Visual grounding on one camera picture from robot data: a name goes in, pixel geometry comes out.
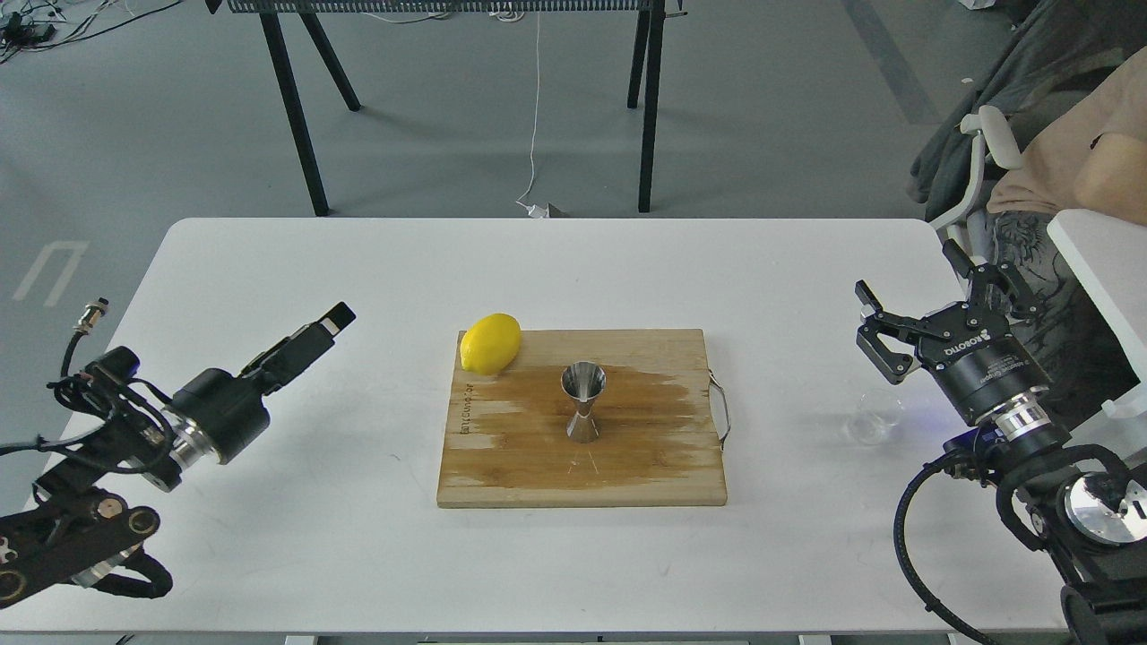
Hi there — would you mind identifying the floor cable bundle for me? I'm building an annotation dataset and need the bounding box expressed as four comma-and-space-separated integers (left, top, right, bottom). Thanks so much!
0, 0, 180, 62

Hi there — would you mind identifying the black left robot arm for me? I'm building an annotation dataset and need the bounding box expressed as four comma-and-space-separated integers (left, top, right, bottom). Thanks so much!
1, 300, 356, 607

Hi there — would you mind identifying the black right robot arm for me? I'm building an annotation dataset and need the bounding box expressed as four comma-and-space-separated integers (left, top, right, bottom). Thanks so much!
855, 240, 1146, 644

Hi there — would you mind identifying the black metal table frame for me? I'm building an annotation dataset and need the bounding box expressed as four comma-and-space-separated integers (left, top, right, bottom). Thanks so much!
205, 1, 687, 218

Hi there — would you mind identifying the wooden cutting board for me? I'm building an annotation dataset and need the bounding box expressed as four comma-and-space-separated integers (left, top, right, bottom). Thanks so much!
436, 328, 728, 510

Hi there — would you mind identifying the steel double jigger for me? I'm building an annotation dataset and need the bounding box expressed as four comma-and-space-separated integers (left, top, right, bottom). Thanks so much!
561, 362, 607, 443

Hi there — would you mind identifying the small clear glass cup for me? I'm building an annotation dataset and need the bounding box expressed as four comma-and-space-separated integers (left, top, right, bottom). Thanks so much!
843, 388, 905, 446

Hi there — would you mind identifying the yellow lemon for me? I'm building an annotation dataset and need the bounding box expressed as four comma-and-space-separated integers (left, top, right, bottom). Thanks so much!
459, 312, 522, 375

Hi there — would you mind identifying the seated person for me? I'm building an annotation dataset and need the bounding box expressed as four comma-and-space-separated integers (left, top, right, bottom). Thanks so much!
907, 1, 1144, 428

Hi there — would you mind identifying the white office chair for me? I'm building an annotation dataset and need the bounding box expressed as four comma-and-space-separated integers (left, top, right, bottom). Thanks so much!
929, 104, 1023, 261

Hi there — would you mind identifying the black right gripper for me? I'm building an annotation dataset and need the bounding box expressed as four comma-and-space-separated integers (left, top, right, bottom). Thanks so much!
855, 238, 1055, 429

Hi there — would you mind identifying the white side table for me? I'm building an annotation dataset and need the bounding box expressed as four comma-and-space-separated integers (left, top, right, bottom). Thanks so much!
1048, 209, 1146, 421

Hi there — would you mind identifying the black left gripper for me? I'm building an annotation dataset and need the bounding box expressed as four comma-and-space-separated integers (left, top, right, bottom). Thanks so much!
164, 302, 357, 472

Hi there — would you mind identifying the white power cable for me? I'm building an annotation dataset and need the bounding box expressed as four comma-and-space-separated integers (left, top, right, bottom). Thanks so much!
514, 11, 557, 219

